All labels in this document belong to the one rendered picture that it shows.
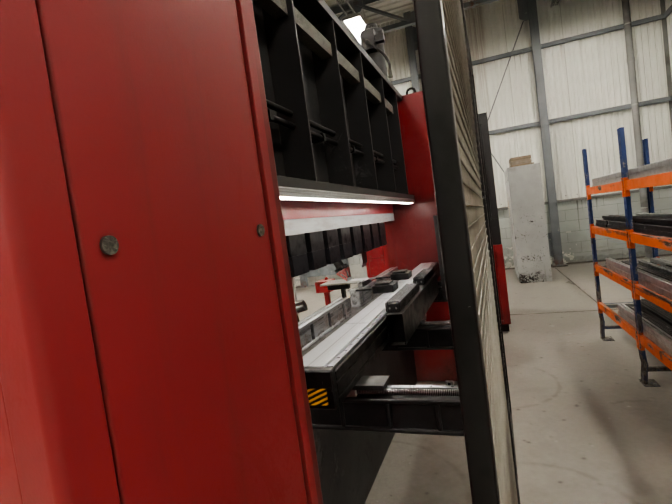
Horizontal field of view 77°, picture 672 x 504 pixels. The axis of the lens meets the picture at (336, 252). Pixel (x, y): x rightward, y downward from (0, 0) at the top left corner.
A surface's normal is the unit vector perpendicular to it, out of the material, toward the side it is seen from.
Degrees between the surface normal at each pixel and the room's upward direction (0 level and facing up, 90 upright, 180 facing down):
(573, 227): 90
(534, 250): 90
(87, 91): 90
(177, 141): 90
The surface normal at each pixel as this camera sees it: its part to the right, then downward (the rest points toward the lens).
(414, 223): -0.35, 0.10
